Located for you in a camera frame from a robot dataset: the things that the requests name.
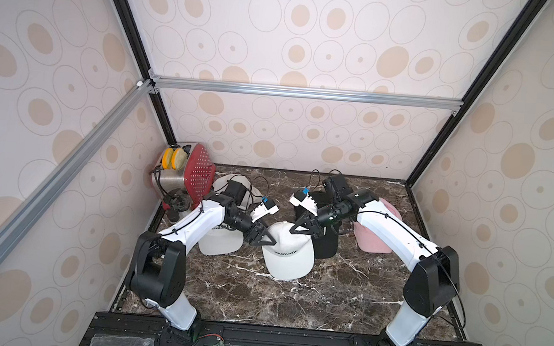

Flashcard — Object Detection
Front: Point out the white Colorado cap front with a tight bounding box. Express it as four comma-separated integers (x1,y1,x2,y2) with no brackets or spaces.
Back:
262,221,315,281

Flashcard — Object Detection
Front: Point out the white colorado cap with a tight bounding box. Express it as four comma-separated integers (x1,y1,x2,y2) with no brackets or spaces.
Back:
262,221,315,281
198,226,244,256

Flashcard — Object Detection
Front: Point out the black cap with white label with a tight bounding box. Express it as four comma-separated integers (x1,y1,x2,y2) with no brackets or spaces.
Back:
309,191,342,259

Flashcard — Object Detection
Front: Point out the pink LA cap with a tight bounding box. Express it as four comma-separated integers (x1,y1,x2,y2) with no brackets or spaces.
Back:
353,221,392,254

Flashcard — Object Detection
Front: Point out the white cap back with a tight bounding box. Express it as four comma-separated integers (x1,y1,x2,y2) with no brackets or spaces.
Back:
213,174,262,206

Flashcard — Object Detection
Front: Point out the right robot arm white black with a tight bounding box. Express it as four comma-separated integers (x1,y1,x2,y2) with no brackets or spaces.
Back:
288,174,460,346

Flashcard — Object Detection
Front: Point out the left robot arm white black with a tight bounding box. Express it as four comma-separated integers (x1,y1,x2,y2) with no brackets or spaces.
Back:
126,181,278,343

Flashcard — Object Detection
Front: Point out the clear bottle black cap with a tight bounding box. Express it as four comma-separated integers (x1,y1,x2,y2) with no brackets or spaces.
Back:
164,188,193,213

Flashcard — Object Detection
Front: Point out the small dark bottle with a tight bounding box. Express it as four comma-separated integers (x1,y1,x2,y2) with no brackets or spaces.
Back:
166,209,181,223

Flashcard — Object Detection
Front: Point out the metal rack container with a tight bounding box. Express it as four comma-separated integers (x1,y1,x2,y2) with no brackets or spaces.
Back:
149,144,192,199

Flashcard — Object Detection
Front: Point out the yellow sponge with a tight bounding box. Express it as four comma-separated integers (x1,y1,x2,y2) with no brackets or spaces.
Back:
161,147,189,171

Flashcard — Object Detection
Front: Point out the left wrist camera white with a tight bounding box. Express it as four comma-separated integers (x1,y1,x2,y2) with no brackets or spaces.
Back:
250,197,279,222

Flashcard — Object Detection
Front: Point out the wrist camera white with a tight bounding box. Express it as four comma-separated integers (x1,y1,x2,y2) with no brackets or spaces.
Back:
289,188,318,216
250,197,279,222

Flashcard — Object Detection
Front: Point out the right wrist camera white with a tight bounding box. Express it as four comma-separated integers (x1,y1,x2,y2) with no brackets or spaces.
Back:
289,188,318,216

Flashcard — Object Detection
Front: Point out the horizontal aluminium rail back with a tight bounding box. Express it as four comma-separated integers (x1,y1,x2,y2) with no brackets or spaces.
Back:
138,74,464,112

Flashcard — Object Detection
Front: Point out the black frame post left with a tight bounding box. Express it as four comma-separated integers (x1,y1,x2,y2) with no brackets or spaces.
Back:
112,0,177,145

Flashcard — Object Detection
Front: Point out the black frame post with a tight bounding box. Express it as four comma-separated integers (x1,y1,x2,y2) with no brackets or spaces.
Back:
405,0,550,197
112,0,177,145

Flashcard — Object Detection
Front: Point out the aluminium rail left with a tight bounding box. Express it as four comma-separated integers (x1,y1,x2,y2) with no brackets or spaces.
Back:
0,79,154,265

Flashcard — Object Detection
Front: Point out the black frame post right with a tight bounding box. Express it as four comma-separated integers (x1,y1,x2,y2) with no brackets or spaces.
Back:
405,0,550,197

